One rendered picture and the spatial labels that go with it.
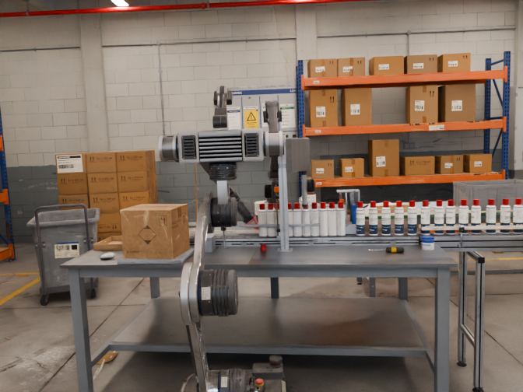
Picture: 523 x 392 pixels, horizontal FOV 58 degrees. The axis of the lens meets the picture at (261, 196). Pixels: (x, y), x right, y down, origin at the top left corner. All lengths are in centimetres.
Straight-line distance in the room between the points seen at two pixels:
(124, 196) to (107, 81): 227
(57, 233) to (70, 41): 393
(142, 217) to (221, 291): 96
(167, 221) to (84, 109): 537
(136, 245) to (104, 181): 349
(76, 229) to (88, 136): 313
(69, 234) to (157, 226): 224
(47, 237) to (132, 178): 165
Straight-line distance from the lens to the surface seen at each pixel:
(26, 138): 819
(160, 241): 263
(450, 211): 296
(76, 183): 623
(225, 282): 183
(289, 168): 269
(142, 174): 604
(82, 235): 478
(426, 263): 253
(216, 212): 224
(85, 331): 298
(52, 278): 491
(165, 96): 747
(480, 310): 298
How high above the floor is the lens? 147
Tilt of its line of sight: 7 degrees down
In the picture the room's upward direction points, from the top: 2 degrees counter-clockwise
